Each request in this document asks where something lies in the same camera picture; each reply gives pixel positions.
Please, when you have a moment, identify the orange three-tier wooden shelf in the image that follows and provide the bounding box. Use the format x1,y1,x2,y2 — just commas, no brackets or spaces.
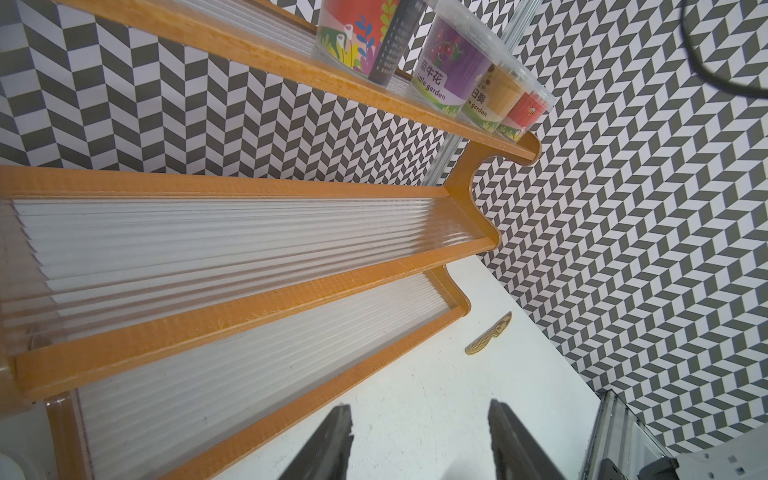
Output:
1,1,542,479

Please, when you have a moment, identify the orange seed container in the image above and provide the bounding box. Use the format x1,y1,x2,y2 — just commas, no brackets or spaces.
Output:
460,50,535,133

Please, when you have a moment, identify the dark seed container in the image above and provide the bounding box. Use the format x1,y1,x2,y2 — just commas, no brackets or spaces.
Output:
411,1,506,118

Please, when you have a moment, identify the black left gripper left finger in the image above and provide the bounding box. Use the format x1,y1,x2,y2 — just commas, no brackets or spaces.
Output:
279,404,354,480

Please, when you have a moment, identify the golden patterned knife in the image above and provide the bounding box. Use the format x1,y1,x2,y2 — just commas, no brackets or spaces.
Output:
464,312,513,356

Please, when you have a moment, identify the red seed container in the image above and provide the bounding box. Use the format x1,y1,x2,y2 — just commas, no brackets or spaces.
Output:
496,80,556,143

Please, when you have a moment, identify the metal base rail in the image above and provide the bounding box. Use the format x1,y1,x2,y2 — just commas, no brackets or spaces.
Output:
579,387,768,480

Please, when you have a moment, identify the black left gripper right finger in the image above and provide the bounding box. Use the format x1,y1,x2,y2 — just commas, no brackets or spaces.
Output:
488,399,564,480

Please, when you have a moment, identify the red-label seed container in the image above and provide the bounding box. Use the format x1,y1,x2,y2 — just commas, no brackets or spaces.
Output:
315,0,428,87

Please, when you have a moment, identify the tall red illustrated-lid container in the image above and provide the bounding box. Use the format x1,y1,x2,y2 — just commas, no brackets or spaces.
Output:
0,453,27,480

